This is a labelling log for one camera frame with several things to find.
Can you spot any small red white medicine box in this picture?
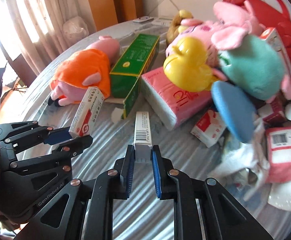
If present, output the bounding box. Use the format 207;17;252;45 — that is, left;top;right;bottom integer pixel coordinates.
69;87;104;139

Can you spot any orange dress pig plush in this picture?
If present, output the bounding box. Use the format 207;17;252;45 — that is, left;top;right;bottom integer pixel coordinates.
48;36;121;106

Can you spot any green cardboard box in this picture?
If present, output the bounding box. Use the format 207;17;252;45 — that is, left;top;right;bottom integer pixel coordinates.
110;34;160;121

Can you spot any yellow rubber duck toy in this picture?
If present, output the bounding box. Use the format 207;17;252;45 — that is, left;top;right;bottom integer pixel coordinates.
163;36;219;92

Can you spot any grey white crumpled cloth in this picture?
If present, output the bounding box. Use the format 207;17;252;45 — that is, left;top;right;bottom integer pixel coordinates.
208;118;270;201

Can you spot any blue round sponge pad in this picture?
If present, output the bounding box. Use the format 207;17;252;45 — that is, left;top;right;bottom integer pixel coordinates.
210;80;256;143

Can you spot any pink labelled tissue pack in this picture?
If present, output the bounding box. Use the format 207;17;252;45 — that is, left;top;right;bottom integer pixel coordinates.
266;127;291;183

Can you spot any teal plush toy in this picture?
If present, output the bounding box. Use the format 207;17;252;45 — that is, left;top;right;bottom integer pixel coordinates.
219;35;291;102

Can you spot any white remote control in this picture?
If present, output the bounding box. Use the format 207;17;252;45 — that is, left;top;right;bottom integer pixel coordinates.
133;16;154;24

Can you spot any brown plush toy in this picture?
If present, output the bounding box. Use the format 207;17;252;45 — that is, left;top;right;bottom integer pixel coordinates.
165;10;193;46

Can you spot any red white box on pile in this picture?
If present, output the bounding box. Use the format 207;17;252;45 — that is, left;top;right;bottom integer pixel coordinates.
260;27;291;79

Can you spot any pink spotted pig plush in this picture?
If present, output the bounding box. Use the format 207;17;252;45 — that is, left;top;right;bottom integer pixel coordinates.
165;0;266;66

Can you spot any red plastic handbag case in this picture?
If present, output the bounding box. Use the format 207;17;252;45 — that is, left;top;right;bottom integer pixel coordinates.
223;0;291;61

